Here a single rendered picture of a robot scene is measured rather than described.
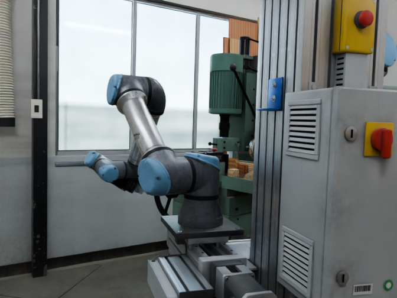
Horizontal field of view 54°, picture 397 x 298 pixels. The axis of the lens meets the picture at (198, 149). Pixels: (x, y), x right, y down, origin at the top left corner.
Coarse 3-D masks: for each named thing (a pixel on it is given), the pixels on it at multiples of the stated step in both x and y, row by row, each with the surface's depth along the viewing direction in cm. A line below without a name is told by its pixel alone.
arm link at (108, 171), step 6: (96, 162) 168; (102, 162) 166; (108, 162) 166; (114, 162) 167; (120, 162) 169; (96, 168) 166; (102, 168) 162; (108, 168) 161; (114, 168) 163; (120, 168) 166; (102, 174) 161; (108, 174) 162; (114, 174) 163; (120, 174) 167; (108, 180) 162; (114, 180) 165
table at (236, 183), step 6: (222, 174) 189; (240, 174) 191; (222, 180) 187; (228, 180) 184; (234, 180) 181; (240, 180) 178; (246, 180) 175; (252, 180) 173; (222, 186) 187; (228, 186) 184; (234, 186) 181; (240, 186) 178; (246, 186) 175; (252, 186) 173; (246, 192) 176
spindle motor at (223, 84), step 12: (216, 60) 199; (228, 60) 197; (240, 60) 201; (216, 72) 200; (228, 72) 198; (240, 72) 202; (216, 84) 201; (228, 84) 199; (216, 96) 201; (228, 96) 199; (240, 96) 203; (216, 108) 201; (228, 108) 200; (240, 108) 205
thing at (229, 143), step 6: (216, 138) 206; (222, 138) 204; (228, 138) 206; (234, 138) 209; (222, 144) 204; (228, 144) 207; (234, 144) 210; (216, 150) 206; (222, 150) 204; (228, 150) 207; (234, 150) 210
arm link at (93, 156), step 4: (92, 152) 171; (96, 152) 172; (88, 156) 172; (92, 156) 169; (96, 156) 170; (100, 156) 172; (84, 160) 172; (88, 160) 170; (92, 160) 169; (96, 160) 169; (88, 164) 169; (92, 164) 169; (92, 168) 171
